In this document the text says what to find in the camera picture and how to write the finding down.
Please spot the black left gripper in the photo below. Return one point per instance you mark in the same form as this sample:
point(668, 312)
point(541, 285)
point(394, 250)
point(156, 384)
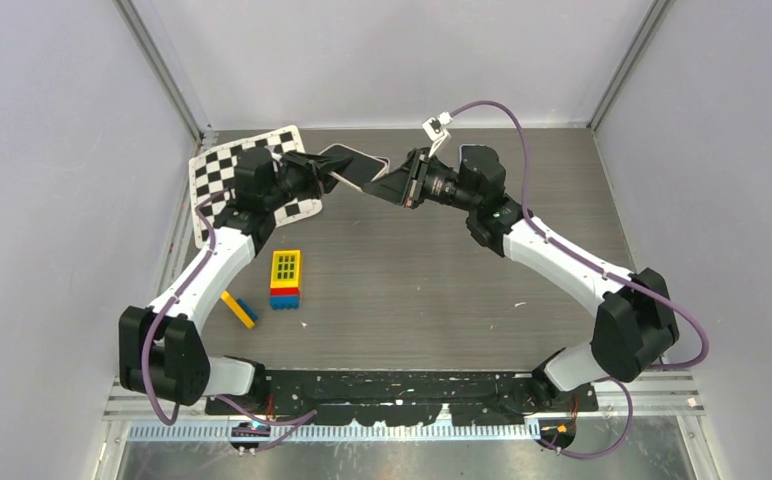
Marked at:
point(318, 184)

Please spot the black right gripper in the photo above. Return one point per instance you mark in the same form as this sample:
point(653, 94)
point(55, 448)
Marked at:
point(407, 183)

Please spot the beige phone case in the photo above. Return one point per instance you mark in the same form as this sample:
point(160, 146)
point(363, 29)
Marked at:
point(362, 169)

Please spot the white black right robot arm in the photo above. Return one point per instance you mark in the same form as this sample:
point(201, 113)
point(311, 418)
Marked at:
point(633, 325)

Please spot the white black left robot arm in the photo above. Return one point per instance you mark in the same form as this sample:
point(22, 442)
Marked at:
point(161, 353)

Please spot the checkerboard calibration mat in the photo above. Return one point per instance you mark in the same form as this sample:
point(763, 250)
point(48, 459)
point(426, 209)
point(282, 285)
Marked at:
point(211, 175)

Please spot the yellow red blue block house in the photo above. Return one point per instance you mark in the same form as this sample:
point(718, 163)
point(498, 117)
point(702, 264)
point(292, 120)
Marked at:
point(285, 279)

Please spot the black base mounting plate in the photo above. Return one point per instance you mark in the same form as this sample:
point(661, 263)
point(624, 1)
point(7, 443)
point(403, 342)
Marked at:
point(404, 398)

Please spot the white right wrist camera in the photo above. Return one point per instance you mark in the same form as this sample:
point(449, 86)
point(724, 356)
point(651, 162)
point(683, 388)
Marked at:
point(436, 128)

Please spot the aluminium frame rail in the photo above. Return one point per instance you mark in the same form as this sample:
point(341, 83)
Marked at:
point(659, 395)

